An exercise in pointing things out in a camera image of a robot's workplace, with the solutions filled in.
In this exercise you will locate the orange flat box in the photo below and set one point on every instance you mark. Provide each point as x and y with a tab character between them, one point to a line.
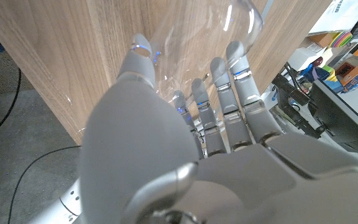
357	67

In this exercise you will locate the small blue object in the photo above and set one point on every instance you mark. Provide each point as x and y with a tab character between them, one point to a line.
314	74

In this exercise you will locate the black monitor stand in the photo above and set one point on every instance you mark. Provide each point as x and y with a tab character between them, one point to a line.
294	105

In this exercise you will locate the white cardboard box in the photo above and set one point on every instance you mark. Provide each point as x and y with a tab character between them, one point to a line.
301	59

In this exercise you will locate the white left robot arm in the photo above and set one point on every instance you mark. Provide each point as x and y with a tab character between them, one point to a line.
64	208

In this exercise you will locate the black computer monitor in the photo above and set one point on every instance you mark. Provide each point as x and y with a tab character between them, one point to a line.
337	118

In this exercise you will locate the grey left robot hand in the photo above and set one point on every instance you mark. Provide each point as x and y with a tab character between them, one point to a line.
166	174

